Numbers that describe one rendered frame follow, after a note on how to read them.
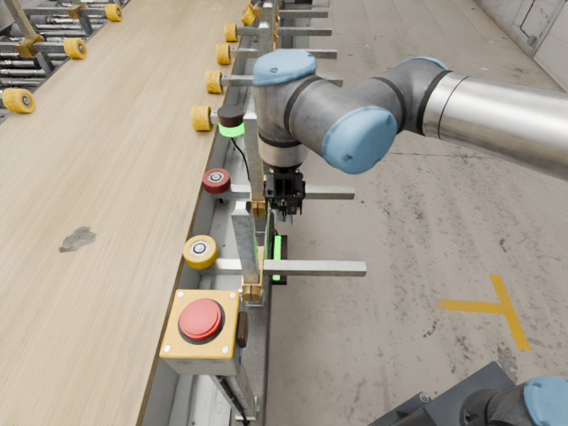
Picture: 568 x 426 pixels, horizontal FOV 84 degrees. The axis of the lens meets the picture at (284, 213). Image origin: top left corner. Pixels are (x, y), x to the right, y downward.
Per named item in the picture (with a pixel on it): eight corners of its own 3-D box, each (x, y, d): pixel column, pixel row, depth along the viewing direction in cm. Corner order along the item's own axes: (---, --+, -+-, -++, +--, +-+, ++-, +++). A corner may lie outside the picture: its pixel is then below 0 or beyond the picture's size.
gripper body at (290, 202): (264, 216, 63) (261, 172, 53) (266, 186, 68) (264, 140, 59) (303, 217, 63) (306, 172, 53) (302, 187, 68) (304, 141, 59)
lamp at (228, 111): (251, 173, 89) (244, 104, 72) (249, 188, 85) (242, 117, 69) (231, 173, 89) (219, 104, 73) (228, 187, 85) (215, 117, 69)
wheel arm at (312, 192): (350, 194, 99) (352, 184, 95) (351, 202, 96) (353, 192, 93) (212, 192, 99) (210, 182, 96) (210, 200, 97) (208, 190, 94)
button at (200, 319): (225, 304, 34) (222, 297, 32) (219, 343, 31) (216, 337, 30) (188, 303, 34) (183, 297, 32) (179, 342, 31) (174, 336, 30)
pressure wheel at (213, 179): (235, 193, 103) (231, 166, 94) (232, 211, 97) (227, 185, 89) (210, 193, 103) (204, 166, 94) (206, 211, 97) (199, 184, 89)
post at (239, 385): (258, 398, 73) (234, 324, 39) (256, 423, 70) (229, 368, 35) (238, 397, 73) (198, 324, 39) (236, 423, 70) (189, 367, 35)
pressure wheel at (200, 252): (210, 253, 87) (202, 227, 79) (229, 270, 84) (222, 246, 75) (186, 271, 84) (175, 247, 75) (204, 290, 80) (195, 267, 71)
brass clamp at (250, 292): (267, 256, 87) (266, 246, 83) (264, 302, 78) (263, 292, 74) (244, 256, 87) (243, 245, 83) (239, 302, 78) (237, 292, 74)
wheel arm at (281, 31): (330, 34, 156) (331, 25, 153) (331, 36, 153) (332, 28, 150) (230, 33, 156) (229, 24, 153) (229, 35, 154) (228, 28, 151)
